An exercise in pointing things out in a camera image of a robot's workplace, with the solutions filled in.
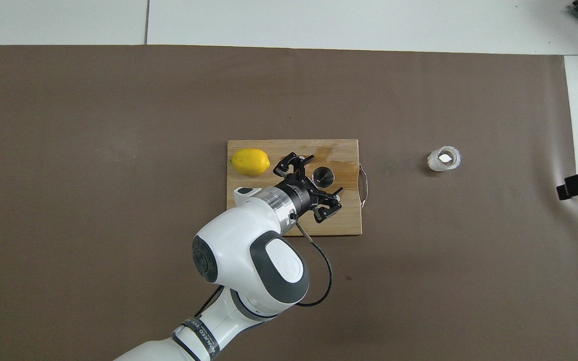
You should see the brown paper table mat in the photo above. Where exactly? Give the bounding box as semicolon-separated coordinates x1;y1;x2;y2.
0;44;578;361

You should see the steel double jigger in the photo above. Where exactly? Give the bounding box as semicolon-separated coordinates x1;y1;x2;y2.
312;166;336;189

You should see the wooden cutting board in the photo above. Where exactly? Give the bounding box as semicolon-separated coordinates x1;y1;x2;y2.
226;139;369;238

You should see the yellow lemon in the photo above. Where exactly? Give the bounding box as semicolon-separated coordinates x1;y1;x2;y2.
230;148;271;176

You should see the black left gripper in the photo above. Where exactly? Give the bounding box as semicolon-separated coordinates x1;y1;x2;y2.
273;152;345;224

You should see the clear textured glass cup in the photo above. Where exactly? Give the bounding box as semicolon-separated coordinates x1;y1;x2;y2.
427;146;462;172

